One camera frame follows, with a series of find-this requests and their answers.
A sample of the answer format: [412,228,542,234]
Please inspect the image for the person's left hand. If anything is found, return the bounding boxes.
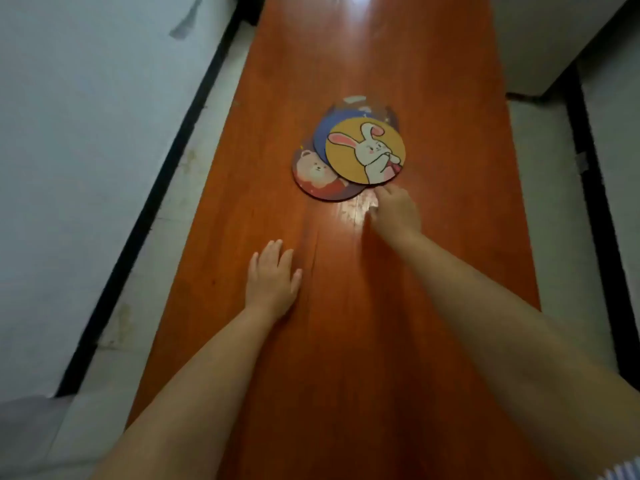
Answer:
[244,239,303,321]

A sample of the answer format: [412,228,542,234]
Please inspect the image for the person's right hand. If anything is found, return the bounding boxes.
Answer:
[367,183,423,243]

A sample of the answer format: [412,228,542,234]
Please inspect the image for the yellow rabbit round coaster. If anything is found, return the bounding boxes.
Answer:
[325,116,407,186]

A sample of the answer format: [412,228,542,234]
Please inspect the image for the purple pink bear balloon coaster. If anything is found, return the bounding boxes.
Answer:
[291,139,369,203]

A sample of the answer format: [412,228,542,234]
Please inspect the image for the purple brown bear sun coaster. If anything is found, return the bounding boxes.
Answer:
[327,95,400,133]

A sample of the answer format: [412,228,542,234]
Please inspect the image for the blue shiba dog coaster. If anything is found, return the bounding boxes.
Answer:
[313,108,381,165]

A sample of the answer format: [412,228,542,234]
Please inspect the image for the person's right forearm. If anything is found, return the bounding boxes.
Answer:
[389,229,640,480]

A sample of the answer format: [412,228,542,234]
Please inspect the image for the person's left forearm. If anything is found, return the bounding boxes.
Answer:
[92,304,281,480]

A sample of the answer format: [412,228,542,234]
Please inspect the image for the orange wooden table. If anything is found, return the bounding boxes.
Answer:
[125,0,556,480]

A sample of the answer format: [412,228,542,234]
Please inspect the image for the white cabinet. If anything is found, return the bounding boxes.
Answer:
[487,0,633,98]

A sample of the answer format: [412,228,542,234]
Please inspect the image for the blue striped shirt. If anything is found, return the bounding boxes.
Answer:
[597,455,640,480]

